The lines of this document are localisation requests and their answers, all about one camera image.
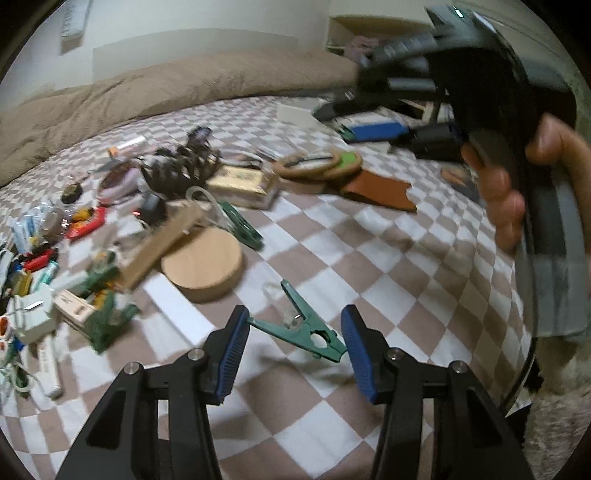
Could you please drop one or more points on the red packet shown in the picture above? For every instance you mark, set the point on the red packet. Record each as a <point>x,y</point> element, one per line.
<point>85,224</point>

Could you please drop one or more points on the blue white swab packet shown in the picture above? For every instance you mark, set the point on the blue white swab packet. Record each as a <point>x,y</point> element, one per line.
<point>23,230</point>

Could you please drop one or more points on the white charger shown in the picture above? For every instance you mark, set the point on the white charger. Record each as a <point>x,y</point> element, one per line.
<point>32,318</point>

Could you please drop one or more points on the black hair claw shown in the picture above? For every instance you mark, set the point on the black hair claw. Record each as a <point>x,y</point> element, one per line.
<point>175,170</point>

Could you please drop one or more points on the white tube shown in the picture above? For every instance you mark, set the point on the white tube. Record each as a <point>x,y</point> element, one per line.
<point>48,369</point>

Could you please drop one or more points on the white hanging wall packet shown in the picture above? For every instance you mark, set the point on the white hanging wall packet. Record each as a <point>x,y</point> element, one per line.
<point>76,18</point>

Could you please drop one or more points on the white board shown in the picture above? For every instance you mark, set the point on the white board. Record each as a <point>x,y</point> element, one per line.
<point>295,115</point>

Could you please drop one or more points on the green round coaster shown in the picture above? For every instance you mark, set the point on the green round coaster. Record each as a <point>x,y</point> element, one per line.
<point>348,161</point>

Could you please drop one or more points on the beige fluffy blanket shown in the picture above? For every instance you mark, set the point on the beige fluffy blanket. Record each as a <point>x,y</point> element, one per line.
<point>138,97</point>

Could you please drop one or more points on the orange capped bottle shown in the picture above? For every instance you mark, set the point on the orange capped bottle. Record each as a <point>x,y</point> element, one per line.
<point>129,144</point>

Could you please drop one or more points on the fluffy beige cloth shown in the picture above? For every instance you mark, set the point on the fluffy beige cloth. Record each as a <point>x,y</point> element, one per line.
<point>563,415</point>

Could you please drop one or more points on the black tape roll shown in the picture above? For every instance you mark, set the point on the black tape roll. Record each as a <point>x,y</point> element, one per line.
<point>71,194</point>

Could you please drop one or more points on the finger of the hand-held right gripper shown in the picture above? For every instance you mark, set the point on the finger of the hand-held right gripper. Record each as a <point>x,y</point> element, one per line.
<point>397,85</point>
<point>378,131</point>

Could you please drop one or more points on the black adaptor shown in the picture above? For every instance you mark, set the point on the black adaptor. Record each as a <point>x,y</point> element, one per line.
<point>152,207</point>

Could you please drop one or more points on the long wooden block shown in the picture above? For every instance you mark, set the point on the long wooden block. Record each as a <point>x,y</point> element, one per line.
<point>159,249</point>

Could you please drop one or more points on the gold sticks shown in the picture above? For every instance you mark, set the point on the gold sticks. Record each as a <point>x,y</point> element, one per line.
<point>21,281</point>

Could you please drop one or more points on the round cork coaster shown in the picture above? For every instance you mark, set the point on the round cork coaster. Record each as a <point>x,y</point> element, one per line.
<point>201,267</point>

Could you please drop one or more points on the person's right hand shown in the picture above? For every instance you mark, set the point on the person's right hand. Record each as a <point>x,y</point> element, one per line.
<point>503,207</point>

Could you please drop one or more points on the dark flower hair clip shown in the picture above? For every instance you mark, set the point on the dark flower hair clip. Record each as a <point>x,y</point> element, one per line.
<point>199,134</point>

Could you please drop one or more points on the gold printed box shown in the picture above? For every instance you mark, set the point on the gold printed box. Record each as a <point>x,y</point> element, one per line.
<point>240,182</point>

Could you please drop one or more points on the brown leather piece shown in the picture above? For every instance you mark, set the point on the brown leather piece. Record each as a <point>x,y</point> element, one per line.
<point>378,191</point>

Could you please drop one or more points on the orange glue tube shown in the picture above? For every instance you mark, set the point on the orange glue tube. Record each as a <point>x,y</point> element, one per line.
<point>102,299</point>

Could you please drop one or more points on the checkered bed sheet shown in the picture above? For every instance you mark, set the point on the checkered bed sheet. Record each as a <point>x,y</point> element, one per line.
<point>369,258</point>

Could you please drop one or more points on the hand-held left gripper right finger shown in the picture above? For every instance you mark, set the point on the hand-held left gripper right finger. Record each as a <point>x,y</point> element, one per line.
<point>360,355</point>

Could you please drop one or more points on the small clear box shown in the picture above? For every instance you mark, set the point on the small clear box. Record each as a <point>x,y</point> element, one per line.
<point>272,150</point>

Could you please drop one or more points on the panda coaster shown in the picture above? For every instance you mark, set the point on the panda coaster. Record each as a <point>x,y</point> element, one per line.
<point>286,167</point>

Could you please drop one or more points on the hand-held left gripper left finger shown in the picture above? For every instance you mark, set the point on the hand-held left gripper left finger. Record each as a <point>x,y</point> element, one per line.
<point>231,355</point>

